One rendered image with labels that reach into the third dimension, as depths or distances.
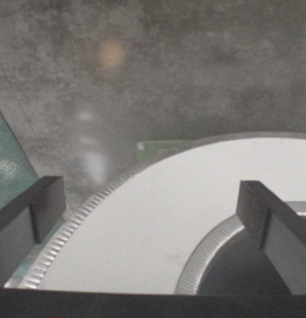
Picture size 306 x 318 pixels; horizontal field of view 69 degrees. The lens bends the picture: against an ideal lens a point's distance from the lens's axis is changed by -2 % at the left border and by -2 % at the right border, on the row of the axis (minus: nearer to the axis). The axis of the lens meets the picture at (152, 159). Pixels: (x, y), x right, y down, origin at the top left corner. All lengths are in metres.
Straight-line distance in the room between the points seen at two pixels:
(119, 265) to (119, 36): 0.74
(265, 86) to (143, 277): 0.78
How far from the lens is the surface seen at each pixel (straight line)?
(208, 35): 0.89
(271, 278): 0.89
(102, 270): 0.52
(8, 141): 1.43
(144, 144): 1.07
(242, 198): 0.16
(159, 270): 0.50
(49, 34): 1.02
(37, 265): 0.58
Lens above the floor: 0.87
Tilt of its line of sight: 49 degrees down
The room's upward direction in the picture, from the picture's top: 168 degrees counter-clockwise
